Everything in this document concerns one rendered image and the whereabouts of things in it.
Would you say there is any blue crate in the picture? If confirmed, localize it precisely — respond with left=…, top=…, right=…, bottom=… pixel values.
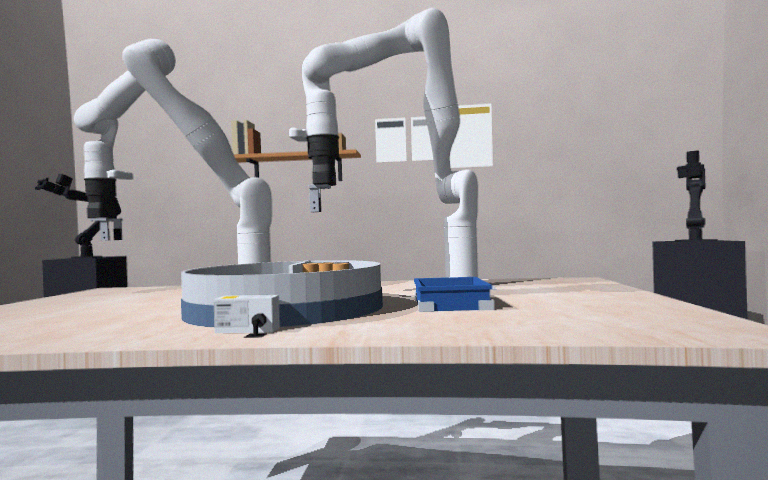
left=414, top=277, right=492, bottom=311

